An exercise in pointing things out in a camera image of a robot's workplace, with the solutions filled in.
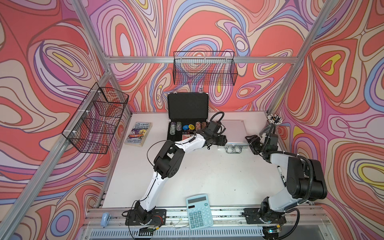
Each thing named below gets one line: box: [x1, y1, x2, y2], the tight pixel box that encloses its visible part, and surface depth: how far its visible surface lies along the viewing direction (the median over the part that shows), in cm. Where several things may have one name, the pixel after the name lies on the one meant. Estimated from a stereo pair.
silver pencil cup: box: [259, 112, 283, 137], surface depth 94 cm
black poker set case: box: [167, 92, 209, 142], surface depth 109 cm
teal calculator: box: [186, 194, 214, 230], surface depth 75 cm
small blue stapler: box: [100, 212, 111, 228], surface depth 73 cm
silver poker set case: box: [217, 120, 249, 154], surface depth 98 cm
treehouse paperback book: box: [124, 121, 153, 147], surface depth 106 cm
